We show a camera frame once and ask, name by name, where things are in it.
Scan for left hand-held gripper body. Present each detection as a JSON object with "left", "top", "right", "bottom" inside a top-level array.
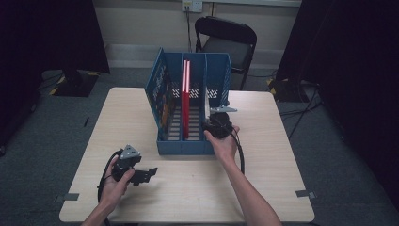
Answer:
[{"left": 111, "top": 144, "right": 142, "bottom": 183}]

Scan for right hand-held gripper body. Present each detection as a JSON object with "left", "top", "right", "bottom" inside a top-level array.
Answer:
[{"left": 205, "top": 105, "right": 238, "bottom": 139}]

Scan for thin white green book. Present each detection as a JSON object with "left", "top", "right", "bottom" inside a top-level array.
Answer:
[{"left": 204, "top": 88, "right": 211, "bottom": 122}]

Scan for red picture book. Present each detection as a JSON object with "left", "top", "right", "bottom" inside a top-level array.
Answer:
[
  {"left": 181, "top": 59, "right": 188, "bottom": 139},
  {"left": 185, "top": 59, "right": 191, "bottom": 139}
]

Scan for blue plastic file rack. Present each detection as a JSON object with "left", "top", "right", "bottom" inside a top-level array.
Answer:
[{"left": 155, "top": 52, "right": 233, "bottom": 156}]

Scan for blue picture book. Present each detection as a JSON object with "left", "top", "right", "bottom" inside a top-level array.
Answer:
[{"left": 144, "top": 47, "right": 173, "bottom": 141}]

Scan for person's right hand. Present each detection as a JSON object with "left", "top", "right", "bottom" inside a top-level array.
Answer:
[{"left": 203, "top": 125, "right": 241, "bottom": 163}]

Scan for person's left hand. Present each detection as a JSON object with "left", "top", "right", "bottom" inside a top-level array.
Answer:
[{"left": 99, "top": 155, "right": 136, "bottom": 210}]

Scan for grey tape strip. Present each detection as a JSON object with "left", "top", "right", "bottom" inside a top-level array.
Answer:
[
  {"left": 55, "top": 192, "right": 80, "bottom": 203},
  {"left": 295, "top": 189, "right": 317, "bottom": 200}
]

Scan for black stand base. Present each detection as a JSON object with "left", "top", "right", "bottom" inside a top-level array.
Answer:
[
  {"left": 48, "top": 69, "right": 101, "bottom": 98},
  {"left": 266, "top": 77, "right": 321, "bottom": 103}
]

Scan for black folding chair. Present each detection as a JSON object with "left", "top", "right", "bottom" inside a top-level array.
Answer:
[{"left": 194, "top": 16, "right": 258, "bottom": 92}]

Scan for black curtain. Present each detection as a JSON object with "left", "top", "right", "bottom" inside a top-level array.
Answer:
[
  {"left": 276, "top": 0, "right": 399, "bottom": 202},
  {"left": 0, "top": 0, "right": 111, "bottom": 149}
]

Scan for left hand-held gripper cable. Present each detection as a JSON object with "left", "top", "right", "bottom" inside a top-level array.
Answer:
[{"left": 97, "top": 150, "right": 124, "bottom": 226}]

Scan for hand-held gripper cable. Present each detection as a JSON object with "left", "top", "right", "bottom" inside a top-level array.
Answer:
[
  {"left": 230, "top": 125, "right": 246, "bottom": 175},
  {"left": 97, "top": 150, "right": 124, "bottom": 226}
]

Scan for right hand-held gripper cable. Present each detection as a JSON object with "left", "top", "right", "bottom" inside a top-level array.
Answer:
[{"left": 230, "top": 125, "right": 246, "bottom": 175}]

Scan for black floor cable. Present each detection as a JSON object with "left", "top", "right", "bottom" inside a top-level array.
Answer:
[{"left": 279, "top": 79, "right": 324, "bottom": 140}]

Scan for black plugged wall cable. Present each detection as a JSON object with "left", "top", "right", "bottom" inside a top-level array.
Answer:
[{"left": 184, "top": 6, "right": 193, "bottom": 54}]

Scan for white wall socket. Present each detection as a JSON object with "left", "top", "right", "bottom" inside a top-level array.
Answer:
[{"left": 182, "top": 0, "right": 204, "bottom": 13}]

